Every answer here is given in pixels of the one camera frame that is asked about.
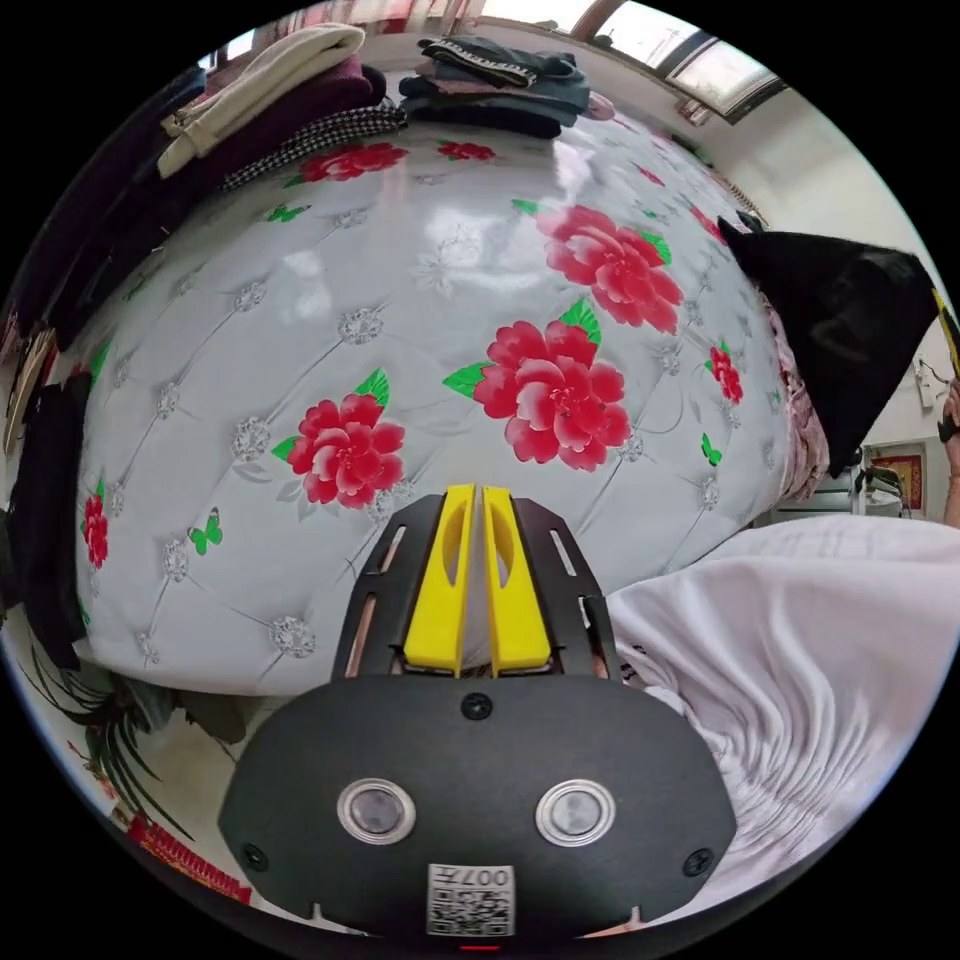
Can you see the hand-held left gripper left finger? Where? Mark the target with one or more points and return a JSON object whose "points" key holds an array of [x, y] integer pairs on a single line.
{"points": [[431, 615]]}

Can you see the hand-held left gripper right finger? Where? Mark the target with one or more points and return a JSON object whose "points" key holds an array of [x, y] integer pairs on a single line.
{"points": [[517, 615]]}

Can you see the black short sleeve shirt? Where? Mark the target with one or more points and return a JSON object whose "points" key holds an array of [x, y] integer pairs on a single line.
{"points": [[832, 330]]}

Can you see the person's right hand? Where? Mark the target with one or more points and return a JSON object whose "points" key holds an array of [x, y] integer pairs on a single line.
{"points": [[954, 465]]}

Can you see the person's body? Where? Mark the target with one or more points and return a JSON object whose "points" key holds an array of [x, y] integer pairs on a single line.
{"points": [[810, 675]]}

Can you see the bed with floral sheet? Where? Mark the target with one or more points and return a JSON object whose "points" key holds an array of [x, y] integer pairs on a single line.
{"points": [[420, 315]]}

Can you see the green plant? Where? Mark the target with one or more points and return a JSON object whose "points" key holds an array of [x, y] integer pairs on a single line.
{"points": [[112, 735]]}

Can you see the window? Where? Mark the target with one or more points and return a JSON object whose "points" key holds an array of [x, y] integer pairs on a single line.
{"points": [[675, 52]]}

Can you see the pile of black clothes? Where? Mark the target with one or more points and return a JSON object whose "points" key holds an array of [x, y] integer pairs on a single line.
{"points": [[45, 495]]}

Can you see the pile of dark folded clothes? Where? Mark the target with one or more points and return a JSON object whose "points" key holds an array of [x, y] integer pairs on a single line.
{"points": [[495, 90]]}

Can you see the pile of clothes with cream garment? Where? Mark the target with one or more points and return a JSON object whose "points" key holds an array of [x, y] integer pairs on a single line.
{"points": [[300, 105]]}

